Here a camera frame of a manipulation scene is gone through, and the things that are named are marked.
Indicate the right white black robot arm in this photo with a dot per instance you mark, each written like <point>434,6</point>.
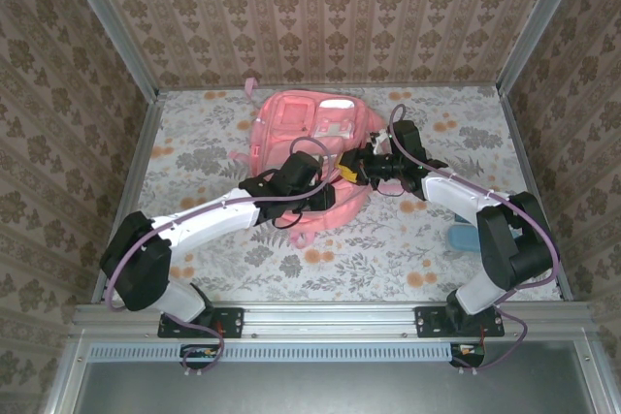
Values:
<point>461,191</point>

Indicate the aluminium table side rail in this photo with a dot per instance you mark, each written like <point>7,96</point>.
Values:
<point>518,142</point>
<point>145,137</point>

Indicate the aluminium frame post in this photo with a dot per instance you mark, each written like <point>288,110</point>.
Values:
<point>109,26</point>
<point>543,21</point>

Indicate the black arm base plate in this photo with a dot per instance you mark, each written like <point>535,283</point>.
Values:
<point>429,322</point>
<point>228,322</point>

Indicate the pink student backpack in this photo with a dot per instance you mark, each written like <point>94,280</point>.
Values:
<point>291,118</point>

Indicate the aluminium mounting rail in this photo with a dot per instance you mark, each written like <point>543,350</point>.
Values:
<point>330,319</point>

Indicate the grey metal sheet panel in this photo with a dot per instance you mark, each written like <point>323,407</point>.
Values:
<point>339,390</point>

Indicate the floral patterned table cover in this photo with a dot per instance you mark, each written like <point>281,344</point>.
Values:
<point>339,264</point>

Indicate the light blue pencil case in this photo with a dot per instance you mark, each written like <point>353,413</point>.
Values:
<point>463,238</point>

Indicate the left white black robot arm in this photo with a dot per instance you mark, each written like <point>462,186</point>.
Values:
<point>208,220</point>

